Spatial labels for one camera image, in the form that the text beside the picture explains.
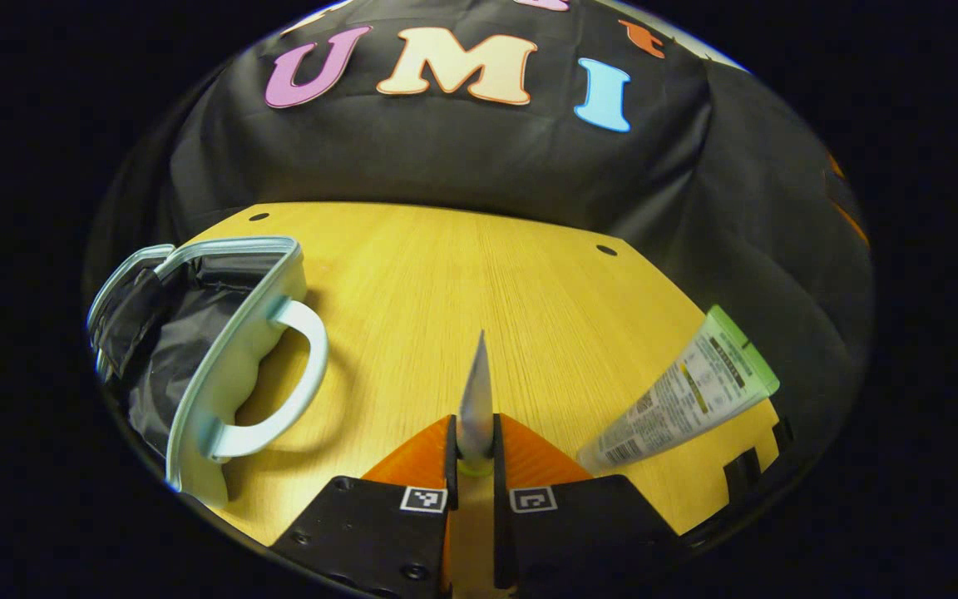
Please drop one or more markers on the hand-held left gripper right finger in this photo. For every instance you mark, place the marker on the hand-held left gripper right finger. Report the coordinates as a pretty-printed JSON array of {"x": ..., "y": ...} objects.
[{"x": 502, "y": 541}]

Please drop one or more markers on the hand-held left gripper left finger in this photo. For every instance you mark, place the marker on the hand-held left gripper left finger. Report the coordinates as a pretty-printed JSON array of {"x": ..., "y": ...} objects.
[{"x": 450, "y": 474}]

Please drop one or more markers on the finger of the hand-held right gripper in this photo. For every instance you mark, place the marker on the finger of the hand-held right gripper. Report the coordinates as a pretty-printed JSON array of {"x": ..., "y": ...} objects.
[{"x": 843, "y": 195}]

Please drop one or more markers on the light blue suitcase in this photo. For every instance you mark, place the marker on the light blue suitcase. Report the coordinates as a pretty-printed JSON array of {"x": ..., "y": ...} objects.
[{"x": 234, "y": 366}]

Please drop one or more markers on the black backdrop cloth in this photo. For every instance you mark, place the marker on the black backdrop cloth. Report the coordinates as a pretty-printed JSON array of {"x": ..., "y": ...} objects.
[{"x": 446, "y": 158}]

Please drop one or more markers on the white tube with green end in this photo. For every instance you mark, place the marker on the white tube with green end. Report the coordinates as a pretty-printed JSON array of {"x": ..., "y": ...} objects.
[{"x": 687, "y": 391}]

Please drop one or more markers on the silver skin care tube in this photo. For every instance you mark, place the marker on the silver skin care tube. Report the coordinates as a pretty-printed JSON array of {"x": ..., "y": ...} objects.
[{"x": 476, "y": 408}]

